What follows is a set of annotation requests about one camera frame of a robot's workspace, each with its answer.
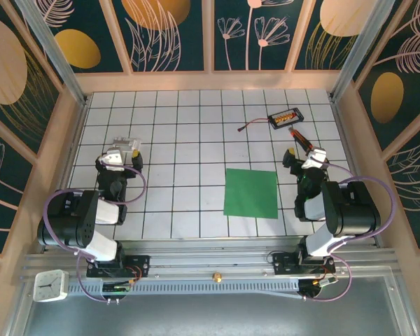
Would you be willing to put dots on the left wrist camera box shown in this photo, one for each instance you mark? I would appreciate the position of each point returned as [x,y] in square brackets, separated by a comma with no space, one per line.
[113,159]

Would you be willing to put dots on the aluminium corner post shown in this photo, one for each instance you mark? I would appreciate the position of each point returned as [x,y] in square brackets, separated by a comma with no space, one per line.
[52,52]
[360,49]

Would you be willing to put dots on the green paper sheet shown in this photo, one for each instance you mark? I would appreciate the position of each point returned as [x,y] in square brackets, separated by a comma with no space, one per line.
[250,192]

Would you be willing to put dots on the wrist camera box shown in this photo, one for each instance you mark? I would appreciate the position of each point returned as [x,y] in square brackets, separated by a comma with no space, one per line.
[315,159]
[113,159]

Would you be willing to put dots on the aluminium side rail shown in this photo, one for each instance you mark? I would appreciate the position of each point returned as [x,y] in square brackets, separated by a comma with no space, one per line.
[351,168]
[70,164]

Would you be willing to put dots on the brass knob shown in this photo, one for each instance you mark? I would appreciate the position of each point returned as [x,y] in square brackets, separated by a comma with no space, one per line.
[216,277]

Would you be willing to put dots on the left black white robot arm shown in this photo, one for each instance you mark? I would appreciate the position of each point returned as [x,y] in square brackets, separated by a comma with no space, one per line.
[66,224]

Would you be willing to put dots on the aluminium front rail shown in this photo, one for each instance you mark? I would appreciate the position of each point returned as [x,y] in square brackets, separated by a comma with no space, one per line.
[210,259]

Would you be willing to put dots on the grey metal sheet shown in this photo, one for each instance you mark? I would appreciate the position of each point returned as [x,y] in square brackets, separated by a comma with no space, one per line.
[210,315]

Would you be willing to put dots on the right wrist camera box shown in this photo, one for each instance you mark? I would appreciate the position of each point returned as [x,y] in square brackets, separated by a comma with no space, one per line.
[315,159]

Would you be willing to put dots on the black board with gold connectors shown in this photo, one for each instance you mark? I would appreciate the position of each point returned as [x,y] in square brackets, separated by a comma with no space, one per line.
[285,118]

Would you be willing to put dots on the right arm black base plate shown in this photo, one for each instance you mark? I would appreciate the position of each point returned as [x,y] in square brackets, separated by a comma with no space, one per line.
[283,264]

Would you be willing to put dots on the orange black utility knife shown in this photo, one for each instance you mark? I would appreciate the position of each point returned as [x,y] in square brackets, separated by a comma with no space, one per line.
[299,138]

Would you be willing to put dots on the white square clock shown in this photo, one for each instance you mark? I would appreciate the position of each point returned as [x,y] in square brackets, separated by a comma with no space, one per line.
[50,286]

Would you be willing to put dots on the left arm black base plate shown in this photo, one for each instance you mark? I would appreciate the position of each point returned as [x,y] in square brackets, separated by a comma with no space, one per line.
[140,266]

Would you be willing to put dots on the white plastic part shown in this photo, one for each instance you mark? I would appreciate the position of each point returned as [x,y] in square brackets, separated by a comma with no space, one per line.
[129,143]

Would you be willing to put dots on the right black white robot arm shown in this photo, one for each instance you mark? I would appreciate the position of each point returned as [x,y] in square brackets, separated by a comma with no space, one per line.
[353,213]

